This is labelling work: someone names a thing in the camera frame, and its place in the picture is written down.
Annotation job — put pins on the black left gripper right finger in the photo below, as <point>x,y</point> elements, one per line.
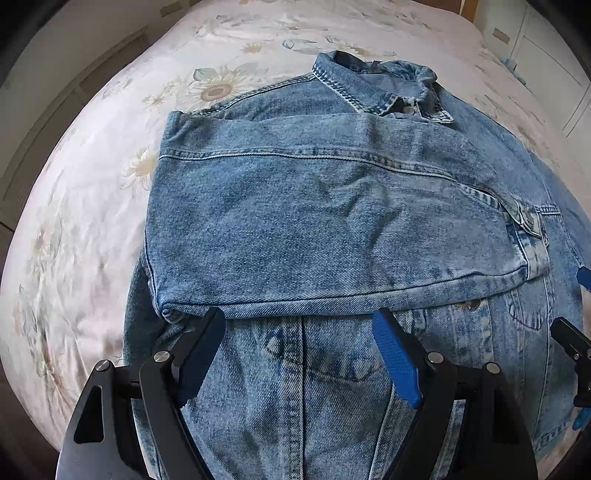
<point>493,442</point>

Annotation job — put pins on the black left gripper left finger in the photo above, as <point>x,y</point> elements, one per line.
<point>101,440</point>

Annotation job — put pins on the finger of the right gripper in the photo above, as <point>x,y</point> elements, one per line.
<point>584,277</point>
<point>574,342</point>

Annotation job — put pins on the blue denim jacket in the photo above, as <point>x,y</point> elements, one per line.
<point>301,208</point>

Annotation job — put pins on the floral white bed cover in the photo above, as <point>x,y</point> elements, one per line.
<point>65,280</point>

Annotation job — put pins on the bedside table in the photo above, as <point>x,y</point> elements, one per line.
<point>511,65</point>

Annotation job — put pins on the white wardrobe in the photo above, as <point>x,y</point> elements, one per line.
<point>514,29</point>

